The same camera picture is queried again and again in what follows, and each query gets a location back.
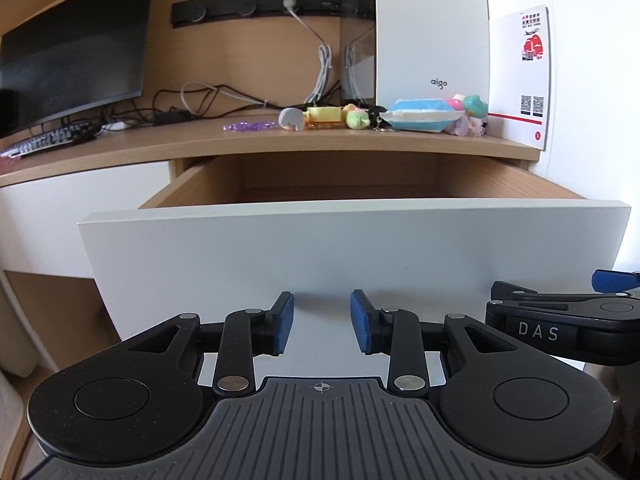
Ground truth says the white wooden drawer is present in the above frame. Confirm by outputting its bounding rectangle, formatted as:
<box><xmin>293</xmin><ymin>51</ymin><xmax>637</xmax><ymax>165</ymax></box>
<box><xmin>79</xmin><ymin>152</ymin><xmax>629</xmax><ymax>377</ymax></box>

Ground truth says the pink frilly cloth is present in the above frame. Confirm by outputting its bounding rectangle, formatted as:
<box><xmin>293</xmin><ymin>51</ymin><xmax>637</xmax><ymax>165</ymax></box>
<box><xmin>445</xmin><ymin>115</ymin><xmax>485</xmax><ymax>138</ymax></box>

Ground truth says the black red toy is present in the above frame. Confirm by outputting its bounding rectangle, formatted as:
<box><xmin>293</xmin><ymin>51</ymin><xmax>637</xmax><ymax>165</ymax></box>
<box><xmin>368</xmin><ymin>105</ymin><xmax>388</xmax><ymax>129</ymax></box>

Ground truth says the small yellow green figure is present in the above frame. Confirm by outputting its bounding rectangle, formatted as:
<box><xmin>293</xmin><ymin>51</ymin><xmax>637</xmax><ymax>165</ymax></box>
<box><xmin>341</xmin><ymin>104</ymin><xmax>371</xmax><ymax>130</ymax></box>

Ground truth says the pink teal plush toy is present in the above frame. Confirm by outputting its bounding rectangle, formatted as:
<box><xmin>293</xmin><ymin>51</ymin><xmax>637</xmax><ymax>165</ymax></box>
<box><xmin>446</xmin><ymin>94</ymin><xmax>488</xmax><ymax>119</ymax></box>

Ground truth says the blue wet wipes pack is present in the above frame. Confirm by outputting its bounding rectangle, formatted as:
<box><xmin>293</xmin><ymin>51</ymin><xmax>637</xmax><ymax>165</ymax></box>
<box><xmin>380</xmin><ymin>99</ymin><xmax>464</xmax><ymax>133</ymax></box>

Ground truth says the yellow toy block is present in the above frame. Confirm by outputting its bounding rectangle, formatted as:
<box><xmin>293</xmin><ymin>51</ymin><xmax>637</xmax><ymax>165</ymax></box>
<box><xmin>303</xmin><ymin>106</ymin><xmax>345</xmax><ymax>129</ymax></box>

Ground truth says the white adjacent drawer front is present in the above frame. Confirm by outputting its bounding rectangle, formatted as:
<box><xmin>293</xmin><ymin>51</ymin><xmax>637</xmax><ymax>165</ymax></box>
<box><xmin>1</xmin><ymin>162</ymin><xmax>170</xmax><ymax>278</ymax></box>

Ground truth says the black keyboard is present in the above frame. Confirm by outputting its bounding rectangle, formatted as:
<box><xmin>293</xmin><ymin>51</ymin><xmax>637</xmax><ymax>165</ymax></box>
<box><xmin>1</xmin><ymin>122</ymin><xmax>102</xmax><ymax>159</ymax></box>

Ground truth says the white aigo box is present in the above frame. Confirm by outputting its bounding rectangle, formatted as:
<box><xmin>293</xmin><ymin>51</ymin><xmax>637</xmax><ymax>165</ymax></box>
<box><xmin>373</xmin><ymin>0</ymin><xmax>552</xmax><ymax>152</ymax></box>

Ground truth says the black monitor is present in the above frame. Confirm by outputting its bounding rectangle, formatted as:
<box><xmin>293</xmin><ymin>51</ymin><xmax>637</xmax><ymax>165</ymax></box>
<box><xmin>1</xmin><ymin>0</ymin><xmax>151</xmax><ymax>136</ymax></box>

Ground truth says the black power strip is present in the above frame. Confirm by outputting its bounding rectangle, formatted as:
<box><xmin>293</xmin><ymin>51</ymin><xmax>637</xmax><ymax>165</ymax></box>
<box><xmin>170</xmin><ymin>0</ymin><xmax>375</xmax><ymax>28</ymax></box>

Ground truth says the black cable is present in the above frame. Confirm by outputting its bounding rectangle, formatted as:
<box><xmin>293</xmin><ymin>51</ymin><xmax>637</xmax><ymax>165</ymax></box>
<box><xmin>98</xmin><ymin>88</ymin><xmax>281</xmax><ymax>129</ymax></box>

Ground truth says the white cable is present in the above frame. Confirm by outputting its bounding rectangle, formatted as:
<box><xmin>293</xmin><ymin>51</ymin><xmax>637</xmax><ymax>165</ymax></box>
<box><xmin>179</xmin><ymin>0</ymin><xmax>334</xmax><ymax>116</ymax></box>

